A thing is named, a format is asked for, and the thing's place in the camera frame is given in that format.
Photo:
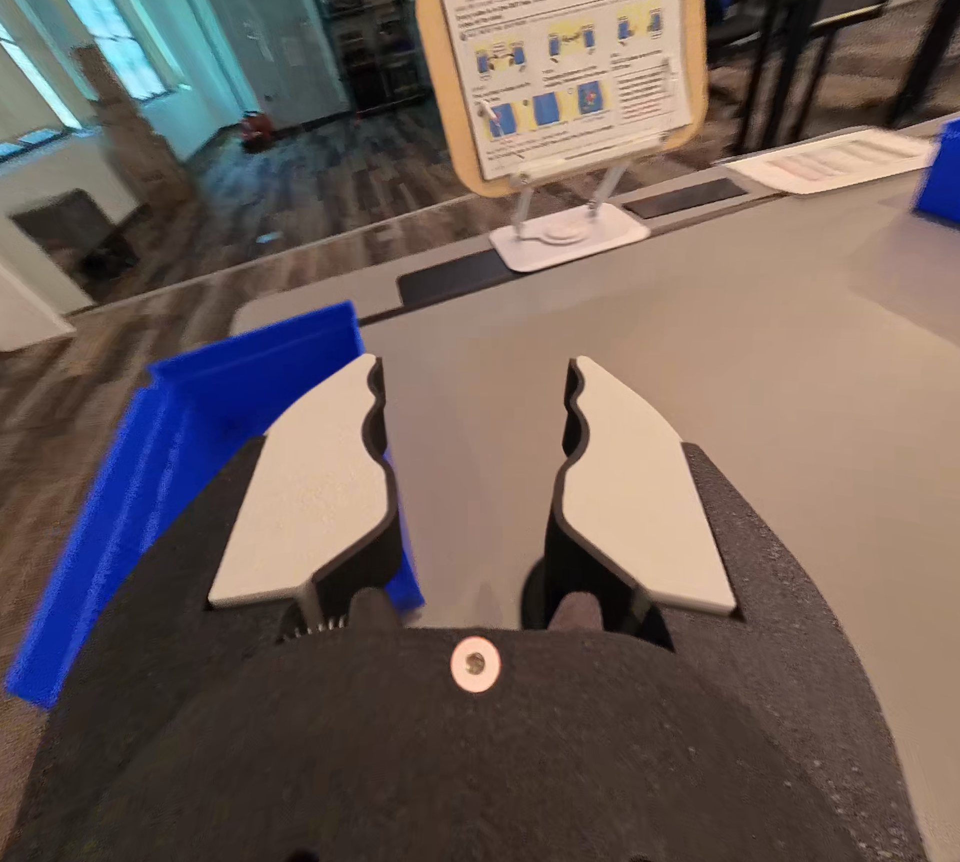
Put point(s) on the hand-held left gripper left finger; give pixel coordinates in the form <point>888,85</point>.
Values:
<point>307,502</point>

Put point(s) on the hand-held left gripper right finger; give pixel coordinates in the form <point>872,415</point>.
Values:
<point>645,510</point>

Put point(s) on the blue plastic bin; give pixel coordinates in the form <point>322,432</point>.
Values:
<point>225,382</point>
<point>941,180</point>

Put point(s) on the black desk panel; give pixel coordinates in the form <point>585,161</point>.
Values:
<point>682,197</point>
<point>450,277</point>

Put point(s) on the dark low cabinet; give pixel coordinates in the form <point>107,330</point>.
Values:
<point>67,232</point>

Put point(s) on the red floor blower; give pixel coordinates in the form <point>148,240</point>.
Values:
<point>256,131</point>

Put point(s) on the laminated paper sheet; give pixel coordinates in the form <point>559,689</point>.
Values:
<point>825,161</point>

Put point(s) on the metal storage shelf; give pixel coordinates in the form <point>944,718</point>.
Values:
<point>367,15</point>

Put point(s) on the illustrated instruction sheet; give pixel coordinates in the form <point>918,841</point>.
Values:
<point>562,15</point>

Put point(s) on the teal tinted window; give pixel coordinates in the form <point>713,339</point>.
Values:
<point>97,30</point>

